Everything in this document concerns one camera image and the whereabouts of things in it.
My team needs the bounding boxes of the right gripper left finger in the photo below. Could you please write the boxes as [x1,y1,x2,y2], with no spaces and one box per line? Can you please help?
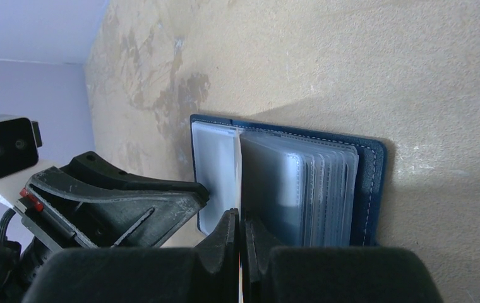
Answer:
[22,209,240,302]

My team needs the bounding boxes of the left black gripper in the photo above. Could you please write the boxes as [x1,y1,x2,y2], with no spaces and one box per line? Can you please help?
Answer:
[0,209,53,302]

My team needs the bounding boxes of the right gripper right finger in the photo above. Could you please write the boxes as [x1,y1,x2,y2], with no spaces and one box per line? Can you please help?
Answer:
[243,217,443,302]

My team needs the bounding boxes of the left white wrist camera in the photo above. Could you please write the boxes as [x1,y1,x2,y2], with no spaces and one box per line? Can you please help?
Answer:
[0,114,57,208]

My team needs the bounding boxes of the blue leather card holder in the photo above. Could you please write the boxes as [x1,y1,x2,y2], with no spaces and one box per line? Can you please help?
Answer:
[190,114,387,247]

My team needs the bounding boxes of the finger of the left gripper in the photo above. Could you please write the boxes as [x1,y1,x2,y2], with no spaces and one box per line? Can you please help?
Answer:
[27,151,209,249]

